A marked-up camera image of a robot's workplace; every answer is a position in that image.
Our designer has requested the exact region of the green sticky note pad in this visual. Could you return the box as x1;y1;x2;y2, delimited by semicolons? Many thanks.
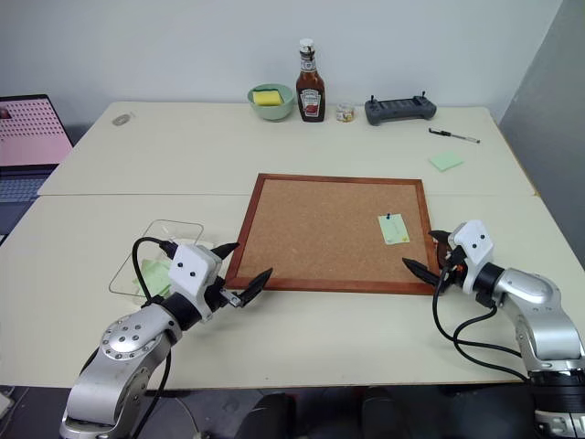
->
428;151;465;174

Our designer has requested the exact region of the pale green paper note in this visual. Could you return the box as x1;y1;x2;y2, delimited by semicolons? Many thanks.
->
377;212;410;246

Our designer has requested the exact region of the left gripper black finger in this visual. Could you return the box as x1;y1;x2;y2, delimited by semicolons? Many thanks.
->
237;267;275;308
213;241;240;261

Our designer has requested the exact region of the dark rounded shape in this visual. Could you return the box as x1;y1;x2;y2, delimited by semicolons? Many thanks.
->
235;391;296;439

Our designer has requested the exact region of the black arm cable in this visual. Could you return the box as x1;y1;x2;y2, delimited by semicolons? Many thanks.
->
431;268;534;381
132;237;180;308

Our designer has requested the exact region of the clear plastic tray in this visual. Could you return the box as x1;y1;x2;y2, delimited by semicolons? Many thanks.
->
108;219;220;304

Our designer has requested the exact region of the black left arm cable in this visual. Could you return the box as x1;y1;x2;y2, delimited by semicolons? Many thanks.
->
132;237;180;308

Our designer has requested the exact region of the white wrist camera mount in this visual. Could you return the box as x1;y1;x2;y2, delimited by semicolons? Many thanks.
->
446;219;496;294
167;243;223;319

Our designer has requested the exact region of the black and silver pen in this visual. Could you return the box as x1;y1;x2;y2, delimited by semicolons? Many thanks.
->
428;127;482;145

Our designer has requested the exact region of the laptop with pink screen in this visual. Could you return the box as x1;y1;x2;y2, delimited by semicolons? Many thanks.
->
0;93;75;239

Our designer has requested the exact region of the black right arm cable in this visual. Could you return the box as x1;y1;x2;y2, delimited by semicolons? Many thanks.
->
431;268;534;381

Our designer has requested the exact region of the yellow sponge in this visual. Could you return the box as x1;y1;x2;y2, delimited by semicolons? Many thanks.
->
253;90;284;107

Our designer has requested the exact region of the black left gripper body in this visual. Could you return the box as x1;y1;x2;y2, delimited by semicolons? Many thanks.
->
203;273;243;317

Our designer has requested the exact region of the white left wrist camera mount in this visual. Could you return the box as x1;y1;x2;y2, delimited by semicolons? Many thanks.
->
167;243;223;319

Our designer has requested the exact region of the cork board with wooden frame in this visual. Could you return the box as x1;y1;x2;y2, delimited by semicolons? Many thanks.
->
223;172;441;296

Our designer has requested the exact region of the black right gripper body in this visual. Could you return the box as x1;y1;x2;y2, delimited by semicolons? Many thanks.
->
436;241;467;288

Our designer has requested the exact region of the ketchup bottle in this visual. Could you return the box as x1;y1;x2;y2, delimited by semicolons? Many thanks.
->
294;37;327;123

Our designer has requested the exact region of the grey handheld remote controller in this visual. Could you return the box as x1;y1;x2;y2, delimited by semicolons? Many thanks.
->
364;93;438;127

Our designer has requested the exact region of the pale green bowl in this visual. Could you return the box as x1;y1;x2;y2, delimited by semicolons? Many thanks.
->
247;82;295;123

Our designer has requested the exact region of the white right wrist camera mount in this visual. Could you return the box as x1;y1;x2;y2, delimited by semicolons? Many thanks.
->
446;219;496;294

